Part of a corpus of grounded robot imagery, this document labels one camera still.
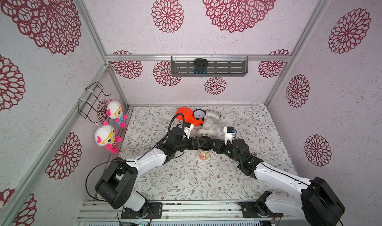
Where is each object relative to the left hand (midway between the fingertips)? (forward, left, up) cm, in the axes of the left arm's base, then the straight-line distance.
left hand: (202, 142), depth 82 cm
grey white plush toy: (+13, -7, -3) cm, 15 cm away
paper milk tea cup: (-5, -1, -5) cm, 7 cm away
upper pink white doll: (+21, +55, +3) cm, 59 cm away
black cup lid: (-4, -1, +4) cm, 6 cm away
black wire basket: (+11, +58, +18) cm, 62 cm away
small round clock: (+33, +1, -13) cm, 35 cm away
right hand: (0, -4, +3) cm, 5 cm away
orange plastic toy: (+27, +8, -10) cm, 30 cm away
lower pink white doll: (+1, +53, +6) cm, 53 cm away
